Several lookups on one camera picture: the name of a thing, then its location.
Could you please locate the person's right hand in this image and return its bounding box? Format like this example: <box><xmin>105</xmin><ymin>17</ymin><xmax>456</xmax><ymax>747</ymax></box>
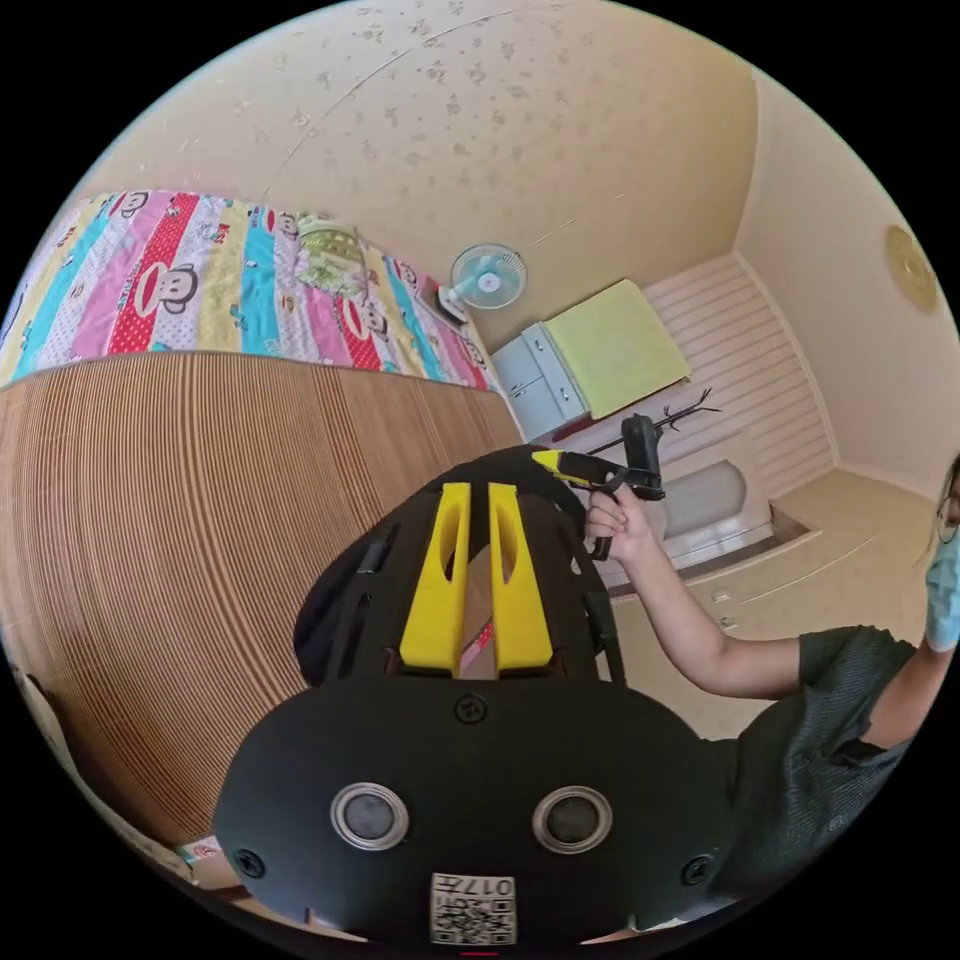
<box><xmin>584</xmin><ymin>487</ymin><xmax>655</xmax><ymax>564</ymax></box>

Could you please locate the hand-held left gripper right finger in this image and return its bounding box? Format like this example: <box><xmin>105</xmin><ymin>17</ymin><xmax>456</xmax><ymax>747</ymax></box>
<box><xmin>488</xmin><ymin>483</ymin><xmax>555</xmax><ymax>676</ymax></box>

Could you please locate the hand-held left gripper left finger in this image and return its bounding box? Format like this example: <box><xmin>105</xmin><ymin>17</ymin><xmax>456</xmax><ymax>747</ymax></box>
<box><xmin>399</xmin><ymin>483</ymin><xmax>472</xmax><ymax>679</ymax></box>

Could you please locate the bed with mat and printed sheet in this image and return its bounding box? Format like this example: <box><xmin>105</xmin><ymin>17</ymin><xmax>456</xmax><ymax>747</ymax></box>
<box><xmin>0</xmin><ymin>187</ymin><xmax>526</xmax><ymax>901</ymax></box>

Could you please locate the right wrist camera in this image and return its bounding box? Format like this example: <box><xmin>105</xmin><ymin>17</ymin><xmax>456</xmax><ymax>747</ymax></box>
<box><xmin>620</xmin><ymin>413</ymin><xmax>667</xmax><ymax>502</ymax></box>

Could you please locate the light blue fan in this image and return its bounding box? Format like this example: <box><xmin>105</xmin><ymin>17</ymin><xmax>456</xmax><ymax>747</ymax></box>
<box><xmin>434</xmin><ymin>241</ymin><xmax>529</xmax><ymax>328</ymax></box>

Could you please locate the person's right forearm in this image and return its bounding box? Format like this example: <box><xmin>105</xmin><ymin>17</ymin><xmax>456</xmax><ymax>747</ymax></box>
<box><xmin>626</xmin><ymin>536</ymin><xmax>810</xmax><ymax>700</ymax></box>

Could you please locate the round ceiling lamp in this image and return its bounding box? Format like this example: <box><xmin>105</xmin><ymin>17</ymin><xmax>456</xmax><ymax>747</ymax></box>
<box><xmin>884</xmin><ymin>224</ymin><xmax>940</xmax><ymax>313</ymax></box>

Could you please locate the dark coat rack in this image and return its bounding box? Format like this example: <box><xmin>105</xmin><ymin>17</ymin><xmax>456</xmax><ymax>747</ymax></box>
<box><xmin>584</xmin><ymin>386</ymin><xmax>723</xmax><ymax>459</ymax></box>

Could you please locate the grey cupboard with green cloth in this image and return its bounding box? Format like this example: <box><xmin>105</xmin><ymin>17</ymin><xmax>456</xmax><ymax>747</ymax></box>
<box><xmin>491</xmin><ymin>278</ymin><xmax>693</xmax><ymax>444</ymax></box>

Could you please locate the person's body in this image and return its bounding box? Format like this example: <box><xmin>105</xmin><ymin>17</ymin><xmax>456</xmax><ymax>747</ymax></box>
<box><xmin>704</xmin><ymin>449</ymin><xmax>960</xmax><ymax>905</ymax></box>

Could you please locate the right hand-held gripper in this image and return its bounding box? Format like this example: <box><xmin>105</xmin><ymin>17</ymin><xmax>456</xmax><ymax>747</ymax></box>
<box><xmin>530</xmin><ymin>447</ymin><xmax>665</xmax><ymax>562</ymax></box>

